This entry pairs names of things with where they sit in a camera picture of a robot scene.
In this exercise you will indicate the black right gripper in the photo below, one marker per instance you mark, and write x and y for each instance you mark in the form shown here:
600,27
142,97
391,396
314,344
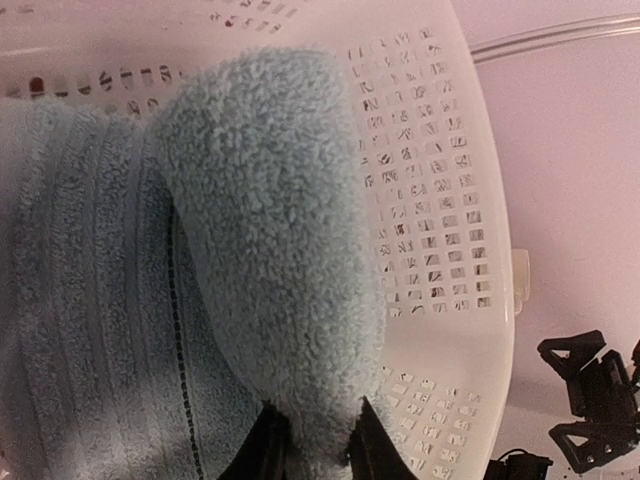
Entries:
602,396

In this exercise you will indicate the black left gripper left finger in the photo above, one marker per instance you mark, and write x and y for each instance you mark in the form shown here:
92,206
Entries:
262,456

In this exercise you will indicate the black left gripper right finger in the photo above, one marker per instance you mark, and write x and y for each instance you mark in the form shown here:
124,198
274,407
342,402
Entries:
372,454

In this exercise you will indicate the light blue towel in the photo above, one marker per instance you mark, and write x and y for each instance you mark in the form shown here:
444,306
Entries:
160,282

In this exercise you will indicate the white plastic basket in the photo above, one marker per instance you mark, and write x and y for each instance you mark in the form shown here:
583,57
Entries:
427,167

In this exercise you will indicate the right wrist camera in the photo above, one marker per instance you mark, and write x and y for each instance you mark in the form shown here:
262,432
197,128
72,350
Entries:
518,464

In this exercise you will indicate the right aluminium frame post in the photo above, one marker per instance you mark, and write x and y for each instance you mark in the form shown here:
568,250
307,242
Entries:
555,36

